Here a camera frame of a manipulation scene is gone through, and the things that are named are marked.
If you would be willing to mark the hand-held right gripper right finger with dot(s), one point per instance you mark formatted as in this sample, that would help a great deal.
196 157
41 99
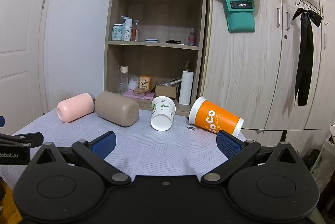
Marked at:
228 145

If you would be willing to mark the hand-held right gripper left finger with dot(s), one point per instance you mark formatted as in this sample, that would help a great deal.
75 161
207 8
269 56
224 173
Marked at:
104 145

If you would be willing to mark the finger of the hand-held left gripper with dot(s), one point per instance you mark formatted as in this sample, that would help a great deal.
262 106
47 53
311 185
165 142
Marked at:
30 139
1 121

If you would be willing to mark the white cup with green print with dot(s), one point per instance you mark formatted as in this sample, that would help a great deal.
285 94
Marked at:
162 114

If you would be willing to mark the orange paper cup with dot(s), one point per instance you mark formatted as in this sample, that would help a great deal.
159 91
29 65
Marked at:
214 116

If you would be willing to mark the taupe plastic cup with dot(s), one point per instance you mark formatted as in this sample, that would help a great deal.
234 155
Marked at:
115 107

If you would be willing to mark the pink plastic cup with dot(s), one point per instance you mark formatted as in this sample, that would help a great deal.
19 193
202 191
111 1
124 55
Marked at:
74 106

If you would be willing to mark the white patterned tablecloth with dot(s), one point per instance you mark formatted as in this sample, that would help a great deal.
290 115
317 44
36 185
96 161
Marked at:
157 150

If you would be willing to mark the pink flat pack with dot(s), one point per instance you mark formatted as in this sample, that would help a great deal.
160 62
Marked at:
146 96

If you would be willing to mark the clear bottle with beige cap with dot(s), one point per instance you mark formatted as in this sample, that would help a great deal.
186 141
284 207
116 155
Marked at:
123 81

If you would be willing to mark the white mug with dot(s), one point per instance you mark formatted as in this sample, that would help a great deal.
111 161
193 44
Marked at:
133 83

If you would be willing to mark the white paper towel roll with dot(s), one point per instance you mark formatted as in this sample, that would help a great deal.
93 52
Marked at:
185 88

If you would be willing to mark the yellow floral box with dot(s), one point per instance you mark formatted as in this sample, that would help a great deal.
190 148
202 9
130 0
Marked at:
145 82

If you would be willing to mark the wooden wardrobe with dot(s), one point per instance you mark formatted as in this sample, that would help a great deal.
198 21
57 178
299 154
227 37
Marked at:
240 69

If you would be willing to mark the open cardboard box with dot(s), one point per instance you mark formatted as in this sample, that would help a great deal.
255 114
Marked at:
166 91

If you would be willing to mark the white door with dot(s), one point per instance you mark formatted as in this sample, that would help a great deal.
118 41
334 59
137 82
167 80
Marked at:
21 38

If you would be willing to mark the teal patterned jar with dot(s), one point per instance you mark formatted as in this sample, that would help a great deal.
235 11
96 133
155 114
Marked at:
117 33

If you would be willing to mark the pink small bottle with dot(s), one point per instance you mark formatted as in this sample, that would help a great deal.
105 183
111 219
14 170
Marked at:
191 38

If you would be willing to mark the white flat case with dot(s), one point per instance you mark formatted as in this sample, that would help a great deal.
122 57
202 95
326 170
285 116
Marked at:
152 40

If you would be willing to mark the white tall bottle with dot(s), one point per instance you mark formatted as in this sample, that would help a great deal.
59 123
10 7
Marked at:
128 31

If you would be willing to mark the red spray bottle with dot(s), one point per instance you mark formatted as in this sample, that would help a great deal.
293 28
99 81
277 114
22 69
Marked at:
134 33

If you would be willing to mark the black flat object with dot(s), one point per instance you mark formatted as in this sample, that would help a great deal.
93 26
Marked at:
173 41

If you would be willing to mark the black ribbon bow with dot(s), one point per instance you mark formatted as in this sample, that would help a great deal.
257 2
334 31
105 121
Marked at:
305 56

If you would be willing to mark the teal pouch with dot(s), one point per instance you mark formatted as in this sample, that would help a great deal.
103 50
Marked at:
240 18

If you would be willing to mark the blue pump bottle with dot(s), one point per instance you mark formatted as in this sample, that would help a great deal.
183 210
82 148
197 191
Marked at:
124 18

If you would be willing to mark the wooden shelf unit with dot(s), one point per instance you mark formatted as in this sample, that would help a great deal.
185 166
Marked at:
154 14

